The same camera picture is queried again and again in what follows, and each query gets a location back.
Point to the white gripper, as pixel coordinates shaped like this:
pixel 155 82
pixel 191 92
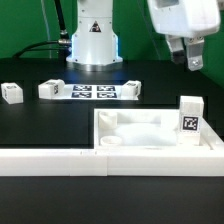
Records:
pixel 185 18

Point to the white square table top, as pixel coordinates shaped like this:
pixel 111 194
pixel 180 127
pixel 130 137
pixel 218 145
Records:
pixel 145 128

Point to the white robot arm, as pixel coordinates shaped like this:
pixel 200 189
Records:
pixel 94 45

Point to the paper sheet with markers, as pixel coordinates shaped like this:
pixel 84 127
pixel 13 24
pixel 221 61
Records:
pixel 91 92

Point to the white L-shaped obstacle fence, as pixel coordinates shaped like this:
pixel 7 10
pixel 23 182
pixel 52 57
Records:
pixel 113 161

